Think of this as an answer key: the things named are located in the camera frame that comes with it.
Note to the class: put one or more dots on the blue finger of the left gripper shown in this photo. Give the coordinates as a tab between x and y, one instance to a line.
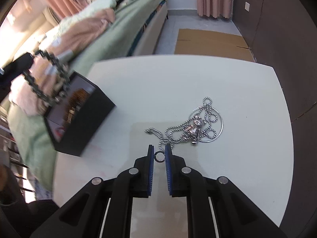
16	67

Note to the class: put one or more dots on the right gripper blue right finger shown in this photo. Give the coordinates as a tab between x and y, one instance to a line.
206	211

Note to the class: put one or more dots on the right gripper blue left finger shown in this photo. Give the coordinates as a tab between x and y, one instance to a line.
118	194

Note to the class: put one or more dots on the silver robot figure pendant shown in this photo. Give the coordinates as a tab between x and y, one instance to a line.
193	131

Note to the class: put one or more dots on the black jewelry box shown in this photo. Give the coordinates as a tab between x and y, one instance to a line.
72	123

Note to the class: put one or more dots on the pink duck blanket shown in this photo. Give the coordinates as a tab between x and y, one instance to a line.
36	92

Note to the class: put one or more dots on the green bed sheet mattress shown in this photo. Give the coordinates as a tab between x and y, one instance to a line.
32	138

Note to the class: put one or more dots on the light green pillow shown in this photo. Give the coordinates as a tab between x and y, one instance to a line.
88	11

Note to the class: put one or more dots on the flattened cardboard sheet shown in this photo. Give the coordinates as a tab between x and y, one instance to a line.
211	43

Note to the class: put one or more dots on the white wall socket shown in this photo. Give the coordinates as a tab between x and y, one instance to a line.
247	6

